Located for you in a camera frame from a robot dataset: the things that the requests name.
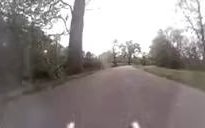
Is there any dirt and leaf verge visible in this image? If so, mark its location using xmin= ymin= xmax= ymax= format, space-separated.
xmin=0 ymin=69 xmax=103 ymax=108

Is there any grey asphalt path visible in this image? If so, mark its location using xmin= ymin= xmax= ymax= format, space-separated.
xmin=0 ymin=65 xmax=205 ymax=128

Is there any robot's own part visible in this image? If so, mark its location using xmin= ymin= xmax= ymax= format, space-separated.
xmin=66 ymin=121 xmax=76 ymax=128
xmin=130 ymin=121 xmax=141 ymax=128

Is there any grass verge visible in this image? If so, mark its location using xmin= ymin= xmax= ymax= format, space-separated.
xmin=133 ymin=64 xmax=205 ymax=94

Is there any row of bare trees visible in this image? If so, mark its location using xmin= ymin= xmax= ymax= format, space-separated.
xmin=110 ymin=0 xmax=205 ymax=72

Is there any large tree trunk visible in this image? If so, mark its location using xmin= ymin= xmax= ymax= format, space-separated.
xmin=66 ymin=0 xmax=87 ymax=75

